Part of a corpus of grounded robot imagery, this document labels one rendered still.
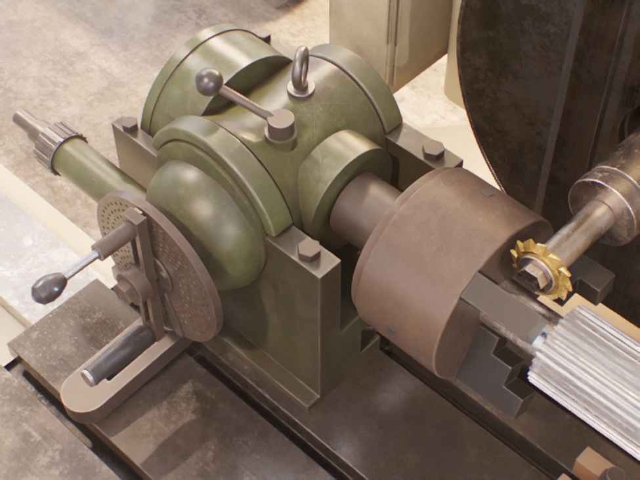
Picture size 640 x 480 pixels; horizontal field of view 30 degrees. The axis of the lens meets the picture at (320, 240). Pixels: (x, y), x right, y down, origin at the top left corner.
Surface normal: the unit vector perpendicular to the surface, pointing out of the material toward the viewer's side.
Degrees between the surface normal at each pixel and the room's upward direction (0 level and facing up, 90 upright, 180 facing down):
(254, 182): 38
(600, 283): 5
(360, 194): 19
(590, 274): 5
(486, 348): 65
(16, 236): 0
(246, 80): 90
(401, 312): 73
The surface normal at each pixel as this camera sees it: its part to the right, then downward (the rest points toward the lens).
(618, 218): -0.69, 0.55
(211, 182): 0.08, -0.48
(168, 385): 0.00, -0.65
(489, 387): -0.62, 0.23
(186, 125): -0.27, -0.79
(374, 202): -0.22, -0.43
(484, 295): -0.39, -0.21
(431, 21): 0.72, 0.53
